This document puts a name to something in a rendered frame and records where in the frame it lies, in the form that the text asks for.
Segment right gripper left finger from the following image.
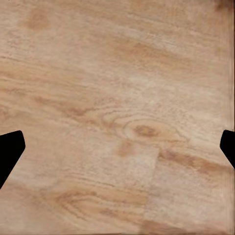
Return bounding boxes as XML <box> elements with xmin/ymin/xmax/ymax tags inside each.
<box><xmin>0</xmin><ymin>130</ymin><xmax>25</xmax><ymax>189</ymax></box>

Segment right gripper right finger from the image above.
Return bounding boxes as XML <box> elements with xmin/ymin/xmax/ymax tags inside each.
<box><xmin>220</xmin><ymin>130</ymin><xmax>235</xmax><ymax>168</ymax></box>

